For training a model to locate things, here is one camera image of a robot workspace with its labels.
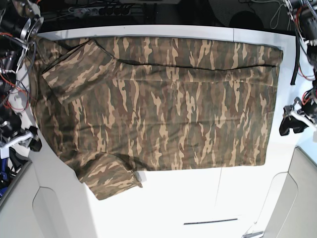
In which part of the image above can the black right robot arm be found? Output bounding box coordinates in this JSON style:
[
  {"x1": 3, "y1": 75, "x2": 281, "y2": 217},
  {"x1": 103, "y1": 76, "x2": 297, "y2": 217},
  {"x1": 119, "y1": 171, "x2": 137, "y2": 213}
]
[{"x1": 0, "y1": 0, "x2": 44, "y2": 160}]

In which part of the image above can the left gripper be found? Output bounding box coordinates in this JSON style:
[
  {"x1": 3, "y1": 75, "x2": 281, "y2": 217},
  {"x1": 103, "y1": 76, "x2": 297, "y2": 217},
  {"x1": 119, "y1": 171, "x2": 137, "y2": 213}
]
[{"x1": 279, "y1": 98, "x2": 317, "y2": 136}]

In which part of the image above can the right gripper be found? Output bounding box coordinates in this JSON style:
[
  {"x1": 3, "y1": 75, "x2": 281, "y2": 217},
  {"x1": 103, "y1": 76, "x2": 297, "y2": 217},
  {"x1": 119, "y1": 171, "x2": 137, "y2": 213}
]
[{"x1": 0, "y1": 126, "x2": 42, "y2": 159}]

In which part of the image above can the blue clutter in bin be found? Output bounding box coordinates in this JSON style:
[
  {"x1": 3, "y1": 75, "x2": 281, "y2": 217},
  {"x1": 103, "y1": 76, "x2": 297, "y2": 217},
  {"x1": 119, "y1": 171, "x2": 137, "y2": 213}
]
[{"x1": 0, "y1": 148, "x2": 20, "y2": 197}]

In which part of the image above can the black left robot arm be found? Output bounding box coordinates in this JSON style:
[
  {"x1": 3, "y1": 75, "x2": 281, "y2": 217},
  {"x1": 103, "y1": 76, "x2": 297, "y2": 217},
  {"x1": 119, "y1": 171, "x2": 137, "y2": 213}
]
[{"x1": 279, "y1": 0, "x2": 317, "y2": 136}]

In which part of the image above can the white power strip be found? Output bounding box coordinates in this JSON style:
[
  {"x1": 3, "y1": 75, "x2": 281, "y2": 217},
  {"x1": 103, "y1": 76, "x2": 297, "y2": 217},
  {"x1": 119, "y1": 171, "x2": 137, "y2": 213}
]
[{"x1": 68, "y1": 5, "x2": 132, "y2": 18}]

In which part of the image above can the camouflage T-shirt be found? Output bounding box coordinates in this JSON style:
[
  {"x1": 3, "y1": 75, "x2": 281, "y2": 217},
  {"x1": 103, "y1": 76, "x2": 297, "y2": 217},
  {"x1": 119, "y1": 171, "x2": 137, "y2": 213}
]
[{"x1": 30, "y1": 37, "x2": 283, "y2": 200}]

